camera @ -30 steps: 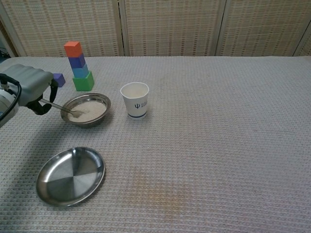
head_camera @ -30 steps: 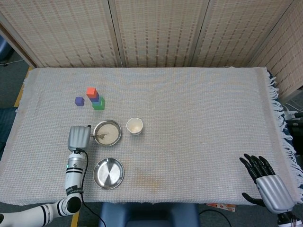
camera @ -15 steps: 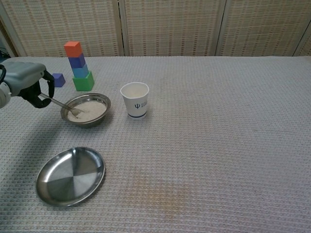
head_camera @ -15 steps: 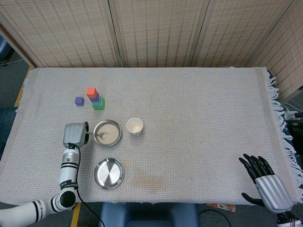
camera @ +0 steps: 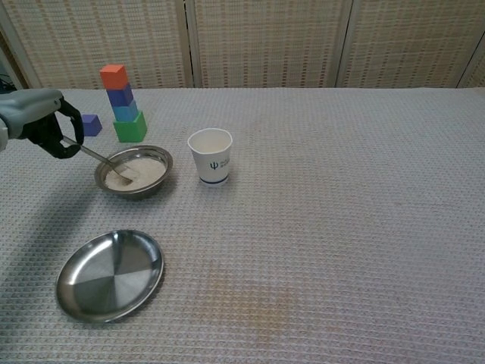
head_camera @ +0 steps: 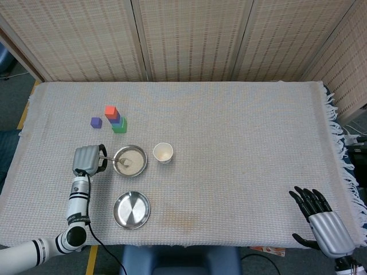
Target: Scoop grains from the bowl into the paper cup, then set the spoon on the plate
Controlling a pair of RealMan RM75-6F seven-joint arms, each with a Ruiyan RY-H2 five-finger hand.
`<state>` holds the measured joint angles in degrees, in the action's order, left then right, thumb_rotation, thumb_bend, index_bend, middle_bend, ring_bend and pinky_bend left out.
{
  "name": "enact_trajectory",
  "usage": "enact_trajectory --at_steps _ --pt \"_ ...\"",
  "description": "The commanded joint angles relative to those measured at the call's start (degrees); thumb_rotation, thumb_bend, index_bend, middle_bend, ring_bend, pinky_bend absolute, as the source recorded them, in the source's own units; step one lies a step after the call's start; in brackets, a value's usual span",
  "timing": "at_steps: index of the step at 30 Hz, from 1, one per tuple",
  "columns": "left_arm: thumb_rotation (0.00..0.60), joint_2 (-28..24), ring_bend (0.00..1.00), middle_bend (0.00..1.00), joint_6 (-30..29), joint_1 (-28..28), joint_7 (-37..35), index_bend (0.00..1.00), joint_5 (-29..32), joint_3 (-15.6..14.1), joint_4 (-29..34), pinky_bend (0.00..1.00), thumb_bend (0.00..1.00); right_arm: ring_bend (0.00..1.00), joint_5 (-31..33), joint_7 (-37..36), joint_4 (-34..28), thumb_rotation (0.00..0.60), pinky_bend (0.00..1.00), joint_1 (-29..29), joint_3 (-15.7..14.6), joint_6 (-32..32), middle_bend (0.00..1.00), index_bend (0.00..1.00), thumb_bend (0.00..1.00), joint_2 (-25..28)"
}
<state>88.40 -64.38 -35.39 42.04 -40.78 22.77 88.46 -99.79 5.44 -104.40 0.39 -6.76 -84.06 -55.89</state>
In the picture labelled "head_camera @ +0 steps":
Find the thin floor cable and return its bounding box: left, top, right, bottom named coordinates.
left=0, top=70, right=31, bottom=81

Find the blue rounded seat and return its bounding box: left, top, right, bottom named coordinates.
left=0, top=47, right=15, bottom=74

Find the bamboo folding screen panel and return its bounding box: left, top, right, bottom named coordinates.
left=232, top=0, right=358, bottom=83
left=0, top=0, right=144, bottom=83
left=131, top=0, right=255, bottom=83
left=300, top=0, right=367, bottom=124

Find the black floor cable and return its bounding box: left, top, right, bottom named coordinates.
left=240, top=253, right=280, bottom=275

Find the orange foam cube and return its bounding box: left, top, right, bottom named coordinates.
left=104, top=105, right=119, bottom=120

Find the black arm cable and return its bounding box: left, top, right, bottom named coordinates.
left=83, top=171, right=127, bottom=275

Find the metal spoon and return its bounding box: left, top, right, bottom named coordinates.
left=100, top=154, right=131, bottom=167

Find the white paper cup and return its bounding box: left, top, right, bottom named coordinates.
left=153, top=142, right=174, bottom=165

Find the white power strip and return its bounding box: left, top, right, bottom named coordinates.
left=343, top=133, right=367, bottom=147

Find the steel plate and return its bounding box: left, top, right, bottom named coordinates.
left=112, top=191, right=151, bottom=230

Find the green foam cube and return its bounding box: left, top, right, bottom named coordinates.
left=111, top=116, right=128, bottom=135

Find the black box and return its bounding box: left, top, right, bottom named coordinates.
left=345, top=144, right=367, bottom=184

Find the steel bowl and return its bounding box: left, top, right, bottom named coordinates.
left=112, top=144, right=148, bottom=178

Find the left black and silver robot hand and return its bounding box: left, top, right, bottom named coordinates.
left=71, top=143, right=108, bottom=177

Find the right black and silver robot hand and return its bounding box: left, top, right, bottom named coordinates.
left=288, top=186, right=356, bottom=259

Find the white woven tablecloth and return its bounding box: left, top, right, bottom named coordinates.
left=0, top=81, right=367, bottom=249

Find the orange and white paper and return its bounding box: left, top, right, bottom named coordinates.
left=249, top=245, right=287, bottom=257

